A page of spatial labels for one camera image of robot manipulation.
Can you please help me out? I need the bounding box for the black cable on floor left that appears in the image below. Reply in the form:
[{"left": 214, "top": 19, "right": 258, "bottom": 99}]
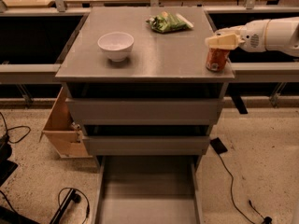
[{"left": 0, "top": 111, "right": 32, "bottom": 145}]

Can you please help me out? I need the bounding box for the black stand with cable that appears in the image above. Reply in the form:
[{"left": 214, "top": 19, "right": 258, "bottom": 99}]
[{"left": 50, "top": 187, "right": 91, "bottom": 224}]

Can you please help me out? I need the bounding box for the grey top drawer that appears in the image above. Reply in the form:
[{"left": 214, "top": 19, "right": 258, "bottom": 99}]
[{"left": 66, "top": 98, "right": 223, "bottom": 125}]

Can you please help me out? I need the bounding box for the open bottom drawer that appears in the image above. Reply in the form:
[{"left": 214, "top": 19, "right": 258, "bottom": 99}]
[{"left": 92, "top": 156, "right": 204, "bottom": 224}]

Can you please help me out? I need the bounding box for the grey metal rail frame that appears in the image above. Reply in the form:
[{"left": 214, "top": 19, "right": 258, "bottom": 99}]
[{"left": 1, "top": 5, "right": 299, "bottom": 114}]

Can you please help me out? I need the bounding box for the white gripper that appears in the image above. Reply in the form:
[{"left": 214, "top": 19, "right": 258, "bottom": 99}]
[{"left": 205, "top": 20, "right": 269, "bottom": 52}]

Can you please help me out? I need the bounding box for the grey middle drawer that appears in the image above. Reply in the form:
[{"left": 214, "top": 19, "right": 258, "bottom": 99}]
[{"left": 83, "top": 136, "right": 209, "bottom": 156}]

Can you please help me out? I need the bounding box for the white ceramic bowl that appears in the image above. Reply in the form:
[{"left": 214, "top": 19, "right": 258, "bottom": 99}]
[{"left": 97, "top": 32, "right": 135, "bottom": 62}]

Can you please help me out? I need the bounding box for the black cable on floor right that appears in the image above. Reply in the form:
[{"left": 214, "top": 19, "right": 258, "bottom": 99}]
[{"left": 218, "top": 152, "right": 274, "bottom": 224}]

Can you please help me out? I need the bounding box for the green chip bag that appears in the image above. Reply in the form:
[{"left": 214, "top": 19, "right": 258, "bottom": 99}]
[{"left": 146, "top": 11, "right": 193, "bottom": 34}]

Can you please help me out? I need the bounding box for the black power adapter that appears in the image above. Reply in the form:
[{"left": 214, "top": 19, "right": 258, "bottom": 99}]
[{"left": 210, "top": 138, "right": 228, "bottom": 154}]

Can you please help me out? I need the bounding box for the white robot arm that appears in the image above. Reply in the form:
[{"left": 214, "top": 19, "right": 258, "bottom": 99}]
[{"left": 205, "top": 17, "right": 299, "bottom": 57}]

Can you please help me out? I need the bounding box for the black cable on floor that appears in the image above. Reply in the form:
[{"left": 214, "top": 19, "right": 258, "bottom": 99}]
[
  {"left": 0, "top": 111, "right": 32, "bottom": 145},
  {"left": 218, "top": 152, "right": 274, "bottom": 224}
]

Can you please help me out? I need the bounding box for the grey drawer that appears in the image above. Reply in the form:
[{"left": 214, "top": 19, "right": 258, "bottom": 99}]
[
  {"left": 83, "top": 136, "right": 209, "bottom": 156},
  {"left": 66, "top": 98, "right": 223, "bottom": 125}
]

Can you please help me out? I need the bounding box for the cardboard box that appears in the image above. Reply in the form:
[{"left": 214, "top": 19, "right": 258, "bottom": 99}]
[{"left": 42, "top": 88, "right": 89, "bottom": 158}]

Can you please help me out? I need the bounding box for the grey drawer cabinet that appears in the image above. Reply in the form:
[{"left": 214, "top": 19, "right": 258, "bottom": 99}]
[{"left": 55, "top": 6, "right": 235, "bottom": 166}]

